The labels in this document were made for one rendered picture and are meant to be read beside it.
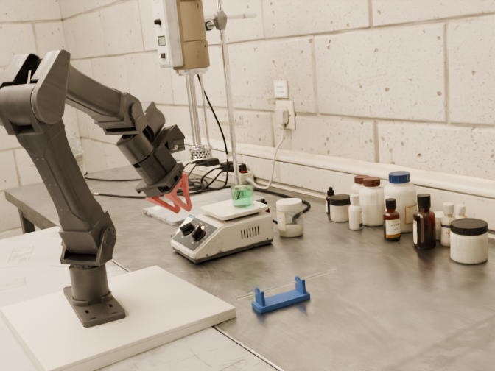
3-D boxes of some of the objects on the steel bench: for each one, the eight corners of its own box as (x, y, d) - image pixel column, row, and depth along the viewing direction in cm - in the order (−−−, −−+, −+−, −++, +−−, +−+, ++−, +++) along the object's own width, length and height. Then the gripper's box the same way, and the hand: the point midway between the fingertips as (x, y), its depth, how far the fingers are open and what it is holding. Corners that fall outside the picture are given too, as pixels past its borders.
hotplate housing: (194, 266, 126) (191, 229, 124) (171, 250, 137) (166, 216, 135) (283, 241, 136) (281, 207, 134) (254, 228, 147) (251, 196, 145)
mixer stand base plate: (173, 225, 157) (172, 221, 156) (141, 212, 173) (141, 208, 173) (266, 200, 172) (266, 197, 172) (229, 191, 189) (229, 187, 188)
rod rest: (260, 313, 100) (258, 294, 99) (251, 307, 103) (249, 288, 102) (311, 299, 104) (309, 279, 104) (300, 292, 107) (299, 273, 107)
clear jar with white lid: (299, 228, 144) (296, 196, 142) (308, 235, 138) (305, 202, 136) (275, 232, 142) (272, 200, 141) (283, 240, 137) (280, 206, 135)
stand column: (237, 196, 177) (211, -56, 161) (232, 194, 179) (206, -55, 163) (244, 194, 178) (220, -56, 162) (239, 193, 181) (215, -55, 165)
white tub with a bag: (81, 191, 208) (71, 130, 204) (42, 194, 210) (31, 133, 205) (94, 182, 222) (85, 124, 217) (57, 185, 223) (48, 128, 219)
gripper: (116, 170, 122) (160, 224, 129) (149, 161, 115) (194, 219, 122) (134, 149, 126) (176, 202, 133) (167, 140, 120) (209, 196, 127)
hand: (182, 207), depth 127 cm, fingers open, 3 cm apart
